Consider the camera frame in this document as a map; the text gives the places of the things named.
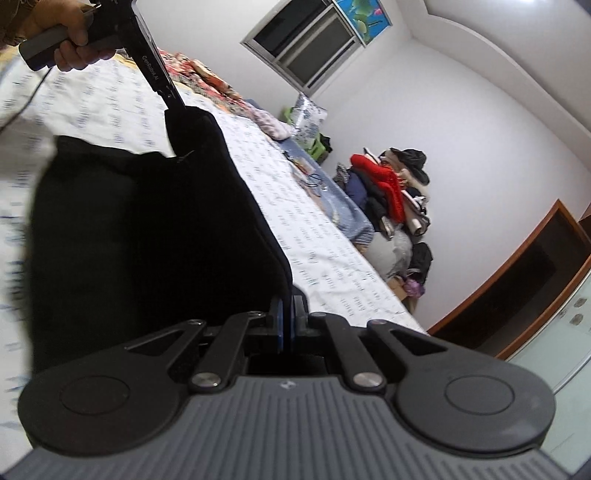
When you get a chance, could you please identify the black pants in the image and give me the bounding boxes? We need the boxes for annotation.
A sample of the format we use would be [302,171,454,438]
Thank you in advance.
[27,107,293,373]

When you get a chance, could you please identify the blue patterned gift bag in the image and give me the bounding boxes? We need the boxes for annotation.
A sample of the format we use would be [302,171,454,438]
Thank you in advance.
[290,93,328,150]

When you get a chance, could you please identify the frosted glass wardrobe door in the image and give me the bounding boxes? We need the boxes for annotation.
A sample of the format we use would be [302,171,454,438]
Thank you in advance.
[509,277,591,473]

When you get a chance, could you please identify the white script-print bed sheet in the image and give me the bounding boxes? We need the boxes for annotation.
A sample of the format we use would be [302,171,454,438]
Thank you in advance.
[1,49,418,469]

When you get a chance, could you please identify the blue blanket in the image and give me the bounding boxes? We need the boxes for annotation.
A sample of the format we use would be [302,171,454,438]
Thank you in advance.
[277,138,375,247]

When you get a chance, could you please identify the red knit garment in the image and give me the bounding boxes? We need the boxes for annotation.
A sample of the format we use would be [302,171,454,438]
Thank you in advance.
[349,154,406,223]

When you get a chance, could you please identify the floral quilt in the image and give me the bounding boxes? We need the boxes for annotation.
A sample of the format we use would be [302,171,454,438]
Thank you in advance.
[158,49,296,141]

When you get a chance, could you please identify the green plastic basket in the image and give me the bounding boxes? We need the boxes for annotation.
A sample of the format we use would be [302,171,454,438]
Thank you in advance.
[281,107,329,164]

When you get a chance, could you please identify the wooden door frame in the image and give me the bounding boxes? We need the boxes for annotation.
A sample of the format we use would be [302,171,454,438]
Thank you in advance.
[428,201,590,359]

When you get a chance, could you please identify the black cable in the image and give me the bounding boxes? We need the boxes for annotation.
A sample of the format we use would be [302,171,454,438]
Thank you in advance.
[0,66,52,135]

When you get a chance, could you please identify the pile of clothes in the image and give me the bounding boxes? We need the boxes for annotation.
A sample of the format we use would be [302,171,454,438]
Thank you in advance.
[334,147,433,300]

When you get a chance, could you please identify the window with grey frame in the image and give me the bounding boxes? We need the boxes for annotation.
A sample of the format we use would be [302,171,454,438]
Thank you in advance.
[242,0,362,95]

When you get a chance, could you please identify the person's left hand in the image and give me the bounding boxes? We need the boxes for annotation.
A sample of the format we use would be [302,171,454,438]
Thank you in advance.
[16,0,115,72]

